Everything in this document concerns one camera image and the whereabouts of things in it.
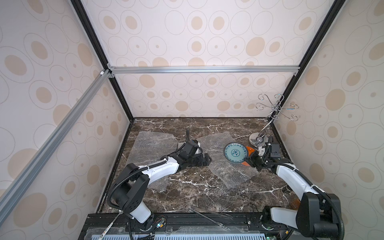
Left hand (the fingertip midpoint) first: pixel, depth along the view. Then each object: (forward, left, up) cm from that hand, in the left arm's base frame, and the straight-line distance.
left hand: (210, 160), depth 84 cm
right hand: (+3, -23, -1) cm, 24 cm away
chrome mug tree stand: (+22, -35, -9) cm, 42 cm away
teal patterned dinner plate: (+7, -16, -2) cm, 17 cm away
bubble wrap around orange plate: (+15, +40, -11) cm, 44 cm away
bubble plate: (-4, -13, -10) cm, 17 cm away
